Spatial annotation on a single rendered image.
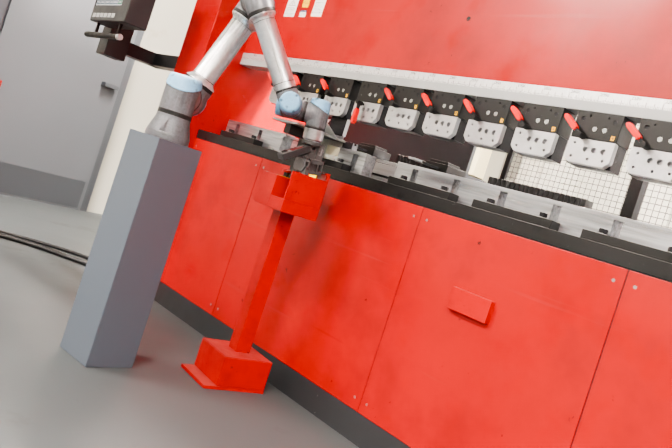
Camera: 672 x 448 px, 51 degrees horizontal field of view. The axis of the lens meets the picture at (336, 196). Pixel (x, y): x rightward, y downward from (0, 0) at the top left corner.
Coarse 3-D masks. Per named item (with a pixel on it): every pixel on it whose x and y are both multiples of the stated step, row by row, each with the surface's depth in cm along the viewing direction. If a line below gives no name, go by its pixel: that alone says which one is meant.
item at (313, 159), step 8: (312, 144) 250; (320, 144) 252; (312, 152) 253; (320, 152) 254; (296, 160) 254; (304, 160) 250; (312, 160) 251; (320, 160) 255; (296, 168) 253; (312, 168) 253
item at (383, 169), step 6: (294, 144) 356; (378, 162) 310; (384, 162) 308; (390, 162) 305; (378, 168) 309; (384, 168) 307; (390, 168) 304; (372, 174) 312; (378, 174) 310; (384, 174) 306; (390, 174) 303; (384, 180) 305
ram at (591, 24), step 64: (384, 0) 291; (448, 0) 265; (512, 0) 244; (576, 0) 225; (640, 0) 209; (256, 64) 349; (384, 64) 282; (448, 64) 258; (512, 64) 237; (576, 64) 220; (640, 64) 205
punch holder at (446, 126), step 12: (444, 96) 256; (456, 96) 251; (468, 96) 250; (444, 108) 254; (456, 108) 250; (432, 120) 257; (444, 120) 253; (456, 120) 249; (432, 132) 255; (444, 132) 251; (456, 132) 250
